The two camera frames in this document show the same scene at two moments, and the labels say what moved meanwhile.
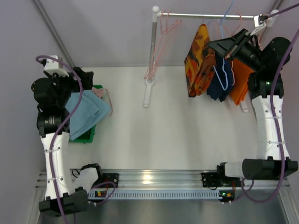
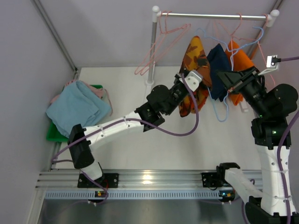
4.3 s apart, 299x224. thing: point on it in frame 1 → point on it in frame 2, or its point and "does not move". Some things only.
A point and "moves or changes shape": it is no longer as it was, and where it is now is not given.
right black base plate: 211,180 does not move
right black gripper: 236,43 → 239,81
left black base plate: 110,177 does not move
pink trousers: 103,93 does not move
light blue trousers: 90,112 does not move
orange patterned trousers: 200,63 moves or changes shape
